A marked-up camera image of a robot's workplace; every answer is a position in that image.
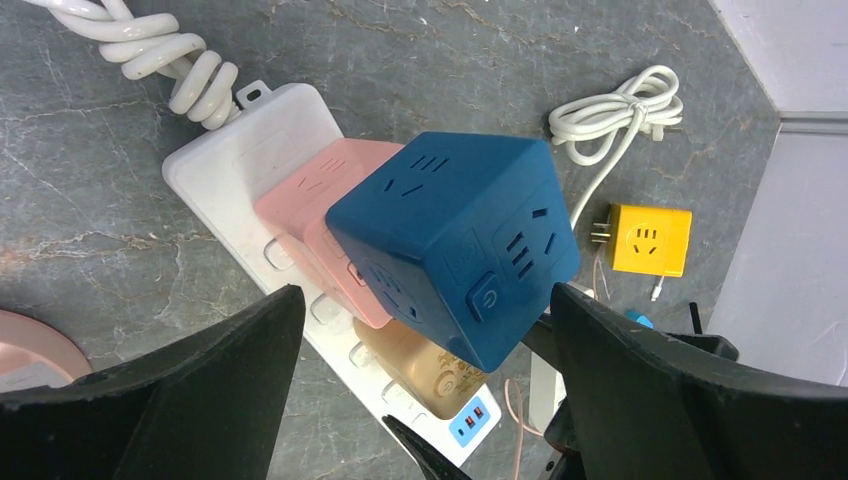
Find pink cube socket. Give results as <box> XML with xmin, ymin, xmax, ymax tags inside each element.
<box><xmin>254</xmin><ymin>138</ymin><xmax>403</xmax><ymax>329</ymax></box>

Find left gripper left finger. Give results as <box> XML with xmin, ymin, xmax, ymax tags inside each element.
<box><xmin>1</xmin><ymin>285</ymin><xmax>306</xmax><ymax>479</ymax></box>

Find yellow cube socket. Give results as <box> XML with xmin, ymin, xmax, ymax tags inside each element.
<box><xmin>590</xmin><ymin>204</ymin><xmax>693</xmax><ymax>278</ymax></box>

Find white bundled cord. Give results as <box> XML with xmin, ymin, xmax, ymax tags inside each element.
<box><xmin>548</xmin><ymin>64</ymin><xmax>684</xmax><ymax>230</ymax></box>

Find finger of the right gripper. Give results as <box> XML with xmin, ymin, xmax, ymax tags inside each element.
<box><xmin>382</xmin><ymin>415</ymin><xmax>470</xmax><ymax>480</ymax></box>

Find long white power strip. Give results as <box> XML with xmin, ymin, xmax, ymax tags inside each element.
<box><xmin>162</xmin><ymin>82</ymin><xmax>503</xmax><ymax>468</ymax></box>

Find white coiled strip cord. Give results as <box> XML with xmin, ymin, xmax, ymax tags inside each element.
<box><xmin>26</xmin><ymin>0</ymin><xmax>242</xmax><ymax>132</ymax></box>

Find light blue plug adapter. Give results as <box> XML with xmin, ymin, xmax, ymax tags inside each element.
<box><xmin>625</xmin><ymin>310</ymin><xmax>654</xmax><ymax>329</ymax></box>

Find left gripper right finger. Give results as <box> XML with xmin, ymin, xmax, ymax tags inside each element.
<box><xmin>550</xmin><ymin>284</ymin><xmax>847</xmax><ymax>479</ymax></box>

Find pink round socket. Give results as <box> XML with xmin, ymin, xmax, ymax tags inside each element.
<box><xmin>1</xmin><ymin>310</ymin><xmax>92</xmax><ymax>393</ymax></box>

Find small white power strip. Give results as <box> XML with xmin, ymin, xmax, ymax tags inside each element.
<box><xmin>523</xmin><ymin>307</ymin><xmax>566</xmax><ymax>437</ymax></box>

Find blue cube socket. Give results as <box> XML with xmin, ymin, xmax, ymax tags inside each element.
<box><xmin>326</xmin><ymin>132</ymin><xmax>581</xmax><ymax>373</ymax></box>

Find tan wooden cube socket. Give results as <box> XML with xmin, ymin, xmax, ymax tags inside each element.
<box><xmin>353</xmin><ymin>319</ymin><xmax>488</xmax><ymax>420</ymax></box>

